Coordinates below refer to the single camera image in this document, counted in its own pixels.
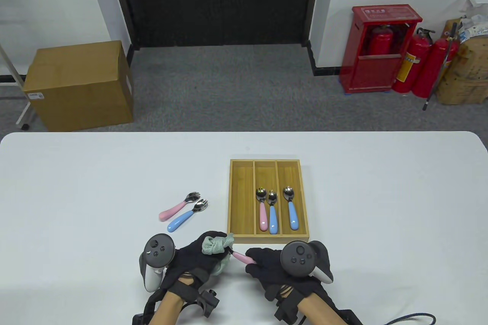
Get person's right hand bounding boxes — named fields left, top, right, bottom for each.
left=244, top=247, right=329, bottom=303

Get person's left hand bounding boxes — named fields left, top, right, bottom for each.
left=164, top=231, right=231, bottom=295

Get light green cloth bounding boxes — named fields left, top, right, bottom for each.
left=201, top=234, right=235, bottom=277

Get pink handled utensil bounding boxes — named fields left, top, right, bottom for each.
left=228, top=249, right=257, bottom=265

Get person's right forearm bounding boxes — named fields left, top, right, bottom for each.
left=297, top=291, right=338, bottom=325

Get person's left forearm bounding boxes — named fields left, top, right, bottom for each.
left=151, top=281, right=188, bottom=325

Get grey controller on right glove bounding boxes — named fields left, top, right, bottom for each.
left=280, top=240, right=334, bottom=285

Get grey controller on glove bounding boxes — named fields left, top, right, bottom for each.
left=280, top=240, right=334, bottom=285
left=139, top=234, right=177, bottom=292

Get wooden cutlery tray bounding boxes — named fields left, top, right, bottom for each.
left=227, top=159, right=310, bottom=245

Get grey controller on left glove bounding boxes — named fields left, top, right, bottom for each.
left=139, top=234, right=177, bottom=292

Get brown cardboard box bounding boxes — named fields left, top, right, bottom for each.
left=23, top=40, right=135, bottom=132

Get red fire extinguisher cabinet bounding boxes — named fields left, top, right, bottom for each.
left=339, top=5, right=423, bottom=94

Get black door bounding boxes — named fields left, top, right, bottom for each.
left=108, top=0, right=323, bottom=51

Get red fire extinguisher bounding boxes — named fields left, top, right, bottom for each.
left=411, top=37, right=458, bottom=98
left=368, top=24, right=394, bottom=56
left=392, top=27, right=436, bottom=94

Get white wheeled stand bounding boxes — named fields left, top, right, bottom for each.
left=0, top=42, right=32, bottom=131

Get black stick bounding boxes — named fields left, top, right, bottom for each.
left=422, top=22, right=459, bottom=111

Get white plastic bags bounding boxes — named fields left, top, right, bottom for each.
left=457, top=0, right=488, bottom=44

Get blue handled fork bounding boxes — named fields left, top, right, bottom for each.
left=167, top=199, right=209, bottom=233

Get blue handled spoon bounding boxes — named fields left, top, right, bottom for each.
left=267, top=189, right=279, bottom=235
left=283, top=186, right=299, bottom=231

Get pink handled spoon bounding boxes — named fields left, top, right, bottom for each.
left=255, top=187, right=268, bottom=232

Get pink handled fork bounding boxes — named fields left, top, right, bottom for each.
left=159, top=192, right=201, bottom=221

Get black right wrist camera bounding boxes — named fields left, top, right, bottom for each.
left=273, top=286, right=302, bottom=322

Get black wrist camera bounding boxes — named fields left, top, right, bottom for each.
left=195, top=289, right=220, bottom=318
left=273, top=286, right=302, bottom=322

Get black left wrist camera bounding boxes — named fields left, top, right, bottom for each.
left=195, top=289, right=220, bottom=318

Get black left wrist strap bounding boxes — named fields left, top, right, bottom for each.
left=132, top=290, right=162, bottom=325

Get black cable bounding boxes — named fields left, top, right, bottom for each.
left=339, top=308, right=437, bottom=325

